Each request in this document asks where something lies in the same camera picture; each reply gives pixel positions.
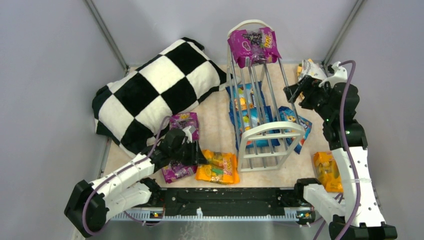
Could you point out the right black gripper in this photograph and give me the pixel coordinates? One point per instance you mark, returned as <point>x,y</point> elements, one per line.
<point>305,93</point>

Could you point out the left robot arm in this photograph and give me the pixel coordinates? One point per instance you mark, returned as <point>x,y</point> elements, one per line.
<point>92,204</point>

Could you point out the yellow snack bag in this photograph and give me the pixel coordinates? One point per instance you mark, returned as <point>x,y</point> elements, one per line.
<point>299,73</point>

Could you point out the white patterned snack bag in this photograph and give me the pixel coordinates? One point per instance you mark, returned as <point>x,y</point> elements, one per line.
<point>312,69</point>

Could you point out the white metal wire shelf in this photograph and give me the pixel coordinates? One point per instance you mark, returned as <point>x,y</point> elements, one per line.
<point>263,141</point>

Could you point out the orange candy bag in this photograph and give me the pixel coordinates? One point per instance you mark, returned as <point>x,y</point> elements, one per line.
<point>221,168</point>
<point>327,171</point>

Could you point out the black white checkered pillow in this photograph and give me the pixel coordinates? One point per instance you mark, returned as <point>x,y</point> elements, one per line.
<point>132,111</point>

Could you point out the left aluminium corner post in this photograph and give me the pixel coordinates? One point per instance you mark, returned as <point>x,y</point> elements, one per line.
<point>91,6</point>

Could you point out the purple grape candy bag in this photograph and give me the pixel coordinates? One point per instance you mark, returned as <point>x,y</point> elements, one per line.
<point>173,172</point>
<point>254,47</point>
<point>183,120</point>

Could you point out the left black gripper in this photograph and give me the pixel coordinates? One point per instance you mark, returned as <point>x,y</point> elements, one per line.
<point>193,152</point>

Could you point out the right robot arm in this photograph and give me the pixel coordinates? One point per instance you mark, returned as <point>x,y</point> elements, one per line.
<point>360,217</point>

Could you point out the aluminium corner post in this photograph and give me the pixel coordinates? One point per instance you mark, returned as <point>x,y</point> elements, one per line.
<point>358,5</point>
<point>91,6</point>

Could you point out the right aluminium corner post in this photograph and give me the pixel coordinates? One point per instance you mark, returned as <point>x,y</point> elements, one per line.
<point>358,5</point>

